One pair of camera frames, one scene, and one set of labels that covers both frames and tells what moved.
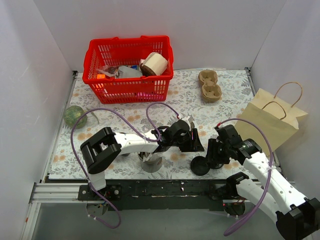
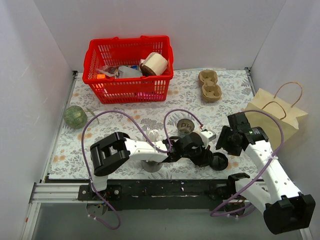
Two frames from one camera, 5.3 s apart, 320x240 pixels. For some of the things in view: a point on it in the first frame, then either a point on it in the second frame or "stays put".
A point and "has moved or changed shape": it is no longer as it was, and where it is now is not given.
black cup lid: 200,165 has moved or changed shape
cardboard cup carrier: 211,92 stays put
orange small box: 101,76 stays put
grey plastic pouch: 129,72 stays put
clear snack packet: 111,70 stays put
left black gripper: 191,144 to 203,155
